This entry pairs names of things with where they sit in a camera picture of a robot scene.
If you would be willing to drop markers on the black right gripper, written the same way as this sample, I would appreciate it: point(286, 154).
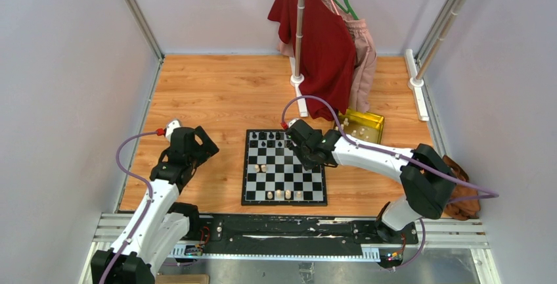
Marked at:
point(308, 165)

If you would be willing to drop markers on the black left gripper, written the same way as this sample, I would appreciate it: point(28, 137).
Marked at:
point(206, 149)

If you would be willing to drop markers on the black white chess board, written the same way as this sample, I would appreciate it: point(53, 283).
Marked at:
point(270, 168)

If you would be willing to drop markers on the yellow metal tin box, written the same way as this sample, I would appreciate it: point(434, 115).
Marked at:
point(365, 126)

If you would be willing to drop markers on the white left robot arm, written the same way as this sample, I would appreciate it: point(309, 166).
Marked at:
point(160, 221)

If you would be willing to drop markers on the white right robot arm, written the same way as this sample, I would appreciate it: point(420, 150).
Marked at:
point(426, 180)

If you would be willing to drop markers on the white clothes rack stand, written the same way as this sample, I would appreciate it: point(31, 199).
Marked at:
point(297, 78)

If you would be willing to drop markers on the red t-shirt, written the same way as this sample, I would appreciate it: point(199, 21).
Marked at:
point(327, 49)

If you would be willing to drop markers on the pink garment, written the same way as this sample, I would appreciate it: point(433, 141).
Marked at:
point(363, 70)

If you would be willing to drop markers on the white right rack foot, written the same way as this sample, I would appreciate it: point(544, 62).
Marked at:
point(416, 86)

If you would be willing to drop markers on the brown cloth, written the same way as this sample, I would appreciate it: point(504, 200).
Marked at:
point(462, 210)

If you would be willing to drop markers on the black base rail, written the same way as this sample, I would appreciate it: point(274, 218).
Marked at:
point(281, 237)

